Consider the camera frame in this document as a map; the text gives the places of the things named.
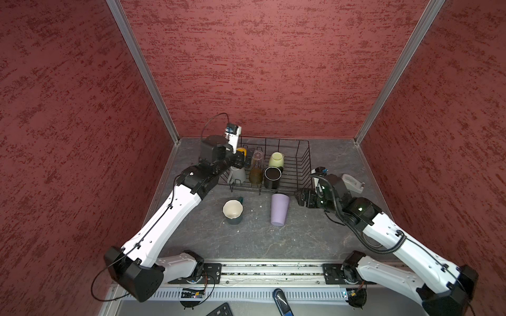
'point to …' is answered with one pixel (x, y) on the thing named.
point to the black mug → (272, 176)
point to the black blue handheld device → (281, 303)
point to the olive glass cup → (255, 176)
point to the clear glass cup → (257, 159)
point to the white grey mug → (238, 174)
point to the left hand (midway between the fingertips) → (240, 150)
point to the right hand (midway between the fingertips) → (301, 198)
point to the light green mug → (277, 159)
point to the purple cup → (279, 207)
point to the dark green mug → (232, 210)
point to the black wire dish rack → (296, 174)
